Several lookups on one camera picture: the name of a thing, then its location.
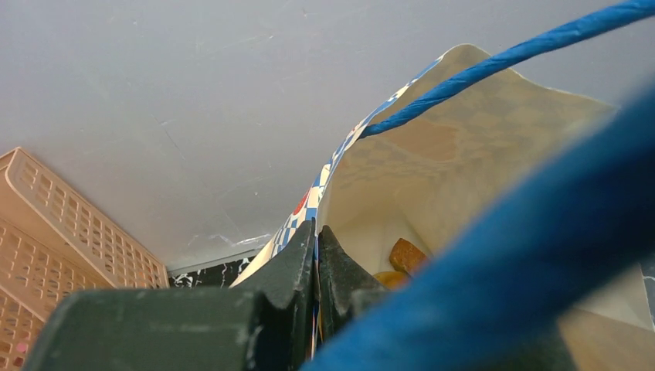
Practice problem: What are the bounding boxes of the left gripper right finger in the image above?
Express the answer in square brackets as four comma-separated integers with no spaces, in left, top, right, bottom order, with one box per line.
[317,225,579,371]

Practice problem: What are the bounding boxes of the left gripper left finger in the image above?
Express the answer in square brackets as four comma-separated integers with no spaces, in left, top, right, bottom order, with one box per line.
[24,220,315,371]

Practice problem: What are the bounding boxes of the checkered paper bag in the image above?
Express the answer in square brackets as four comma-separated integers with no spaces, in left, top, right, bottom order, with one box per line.
[230,0,655,371]

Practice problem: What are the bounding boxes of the orange fake bread loaf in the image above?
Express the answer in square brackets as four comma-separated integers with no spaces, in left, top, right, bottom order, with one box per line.
[373,271,410,290]

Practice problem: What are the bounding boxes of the small brown fake bread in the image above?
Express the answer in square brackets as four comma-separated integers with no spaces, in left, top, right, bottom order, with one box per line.
[389,238,429,276]

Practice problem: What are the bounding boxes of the peach desk organizer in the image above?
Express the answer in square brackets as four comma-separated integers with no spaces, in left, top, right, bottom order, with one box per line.
[1,148,168,370]

